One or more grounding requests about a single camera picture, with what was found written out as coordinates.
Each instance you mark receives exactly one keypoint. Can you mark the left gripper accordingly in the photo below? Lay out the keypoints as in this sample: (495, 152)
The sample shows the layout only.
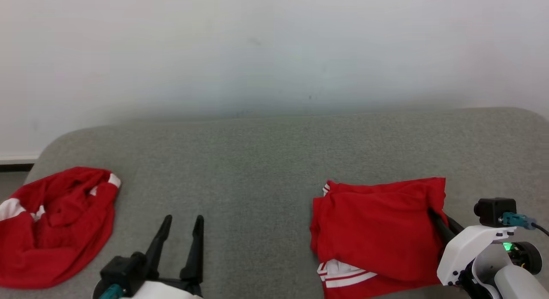
(167, 291)

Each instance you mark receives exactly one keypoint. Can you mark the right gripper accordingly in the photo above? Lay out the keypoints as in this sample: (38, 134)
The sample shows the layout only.
(467, 252)

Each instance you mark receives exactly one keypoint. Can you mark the red basketball jersey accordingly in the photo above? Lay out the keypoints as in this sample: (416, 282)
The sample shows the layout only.
(377, 230)

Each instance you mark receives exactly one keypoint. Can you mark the red shorts white stripes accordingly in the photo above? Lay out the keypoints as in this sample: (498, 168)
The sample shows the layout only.
(60, 234)

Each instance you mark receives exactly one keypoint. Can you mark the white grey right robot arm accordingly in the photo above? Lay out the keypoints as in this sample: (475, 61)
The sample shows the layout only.
(523, 286)

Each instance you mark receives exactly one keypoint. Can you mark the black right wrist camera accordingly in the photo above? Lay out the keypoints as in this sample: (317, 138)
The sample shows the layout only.
(493, 209)

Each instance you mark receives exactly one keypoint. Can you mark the wall baseboard strip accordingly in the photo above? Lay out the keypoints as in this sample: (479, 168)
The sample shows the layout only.
(15, 161)

